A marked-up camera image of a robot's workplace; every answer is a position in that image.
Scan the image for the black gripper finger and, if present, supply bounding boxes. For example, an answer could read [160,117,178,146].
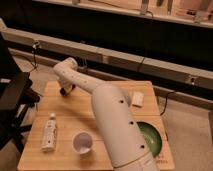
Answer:
[60,88,66,96]

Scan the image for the white eraser block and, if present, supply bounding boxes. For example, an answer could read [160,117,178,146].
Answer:
[132,92,144,107]

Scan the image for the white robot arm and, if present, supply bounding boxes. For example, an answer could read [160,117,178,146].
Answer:
[53,58,160,171]

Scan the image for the green ceramic plate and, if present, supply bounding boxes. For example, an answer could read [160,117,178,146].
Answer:
[138,121,162,157]

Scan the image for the white tube bottle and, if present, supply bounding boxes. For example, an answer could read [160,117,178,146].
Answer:
[41,113,57,152]

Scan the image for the black chair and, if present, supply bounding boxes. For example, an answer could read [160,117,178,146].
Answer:
[0,33,40,152]

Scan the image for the black cable left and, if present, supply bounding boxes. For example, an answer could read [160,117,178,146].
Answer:
[21,40,40,74]

